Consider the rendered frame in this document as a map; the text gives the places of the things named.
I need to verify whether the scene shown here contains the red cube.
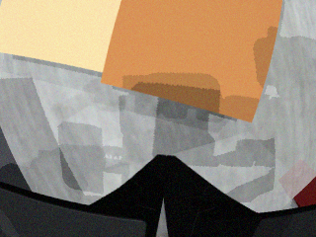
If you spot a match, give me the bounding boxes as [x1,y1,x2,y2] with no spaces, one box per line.
[293,177,316,206]

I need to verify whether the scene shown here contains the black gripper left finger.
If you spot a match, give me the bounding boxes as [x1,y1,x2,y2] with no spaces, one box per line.
[0,154,167,237]

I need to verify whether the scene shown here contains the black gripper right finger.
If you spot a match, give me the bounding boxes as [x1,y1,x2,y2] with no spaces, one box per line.
[163,155,316,237]

